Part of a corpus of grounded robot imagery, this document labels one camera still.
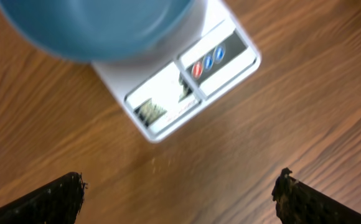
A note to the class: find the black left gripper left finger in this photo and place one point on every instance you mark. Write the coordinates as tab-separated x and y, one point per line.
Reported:
59	201

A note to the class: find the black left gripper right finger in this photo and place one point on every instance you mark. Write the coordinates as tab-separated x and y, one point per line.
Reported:
298	203

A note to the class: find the white digital kitchen scale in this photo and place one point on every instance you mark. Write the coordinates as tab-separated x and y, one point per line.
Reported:
208	55

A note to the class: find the blue bowl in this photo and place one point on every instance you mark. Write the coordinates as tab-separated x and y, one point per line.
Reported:
95	30

